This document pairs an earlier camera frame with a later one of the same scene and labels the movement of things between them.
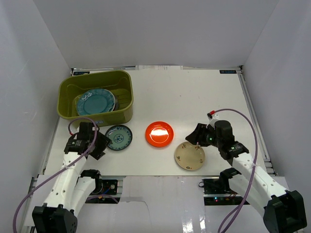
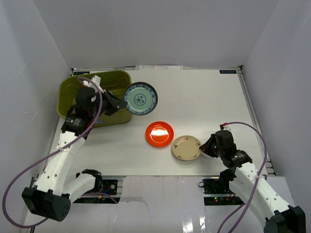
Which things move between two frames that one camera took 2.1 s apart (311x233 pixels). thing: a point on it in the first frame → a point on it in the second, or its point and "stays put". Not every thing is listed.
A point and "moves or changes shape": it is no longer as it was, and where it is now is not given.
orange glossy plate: x=159 y=134 stays put
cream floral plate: x=189 y=156 moves or changes shape
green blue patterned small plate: x=120 y=136 → x=142 y=98
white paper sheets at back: x=159 y=67 stays put
